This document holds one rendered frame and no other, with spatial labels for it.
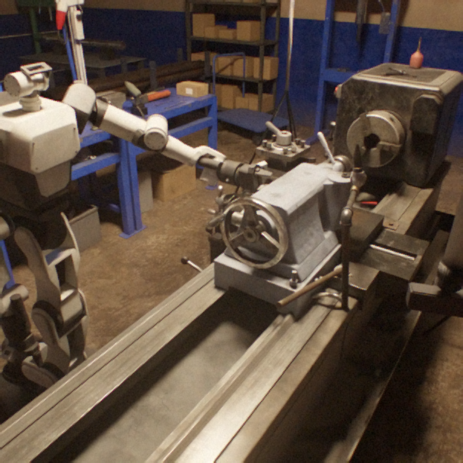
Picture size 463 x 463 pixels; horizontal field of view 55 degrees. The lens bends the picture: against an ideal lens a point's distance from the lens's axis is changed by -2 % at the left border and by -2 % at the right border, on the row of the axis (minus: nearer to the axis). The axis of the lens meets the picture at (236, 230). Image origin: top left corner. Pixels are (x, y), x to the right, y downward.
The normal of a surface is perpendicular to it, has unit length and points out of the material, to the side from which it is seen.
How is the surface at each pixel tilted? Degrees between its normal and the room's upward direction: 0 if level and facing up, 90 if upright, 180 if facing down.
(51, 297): 90
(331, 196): 79
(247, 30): 90
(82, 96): 47
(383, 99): 90
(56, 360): 90
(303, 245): 68
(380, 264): 0
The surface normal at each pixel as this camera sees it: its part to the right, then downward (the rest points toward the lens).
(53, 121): 0.71, -0.37
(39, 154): 0.89, 0.32
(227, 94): -0.52, 0.41
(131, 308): 0.01, -0.87
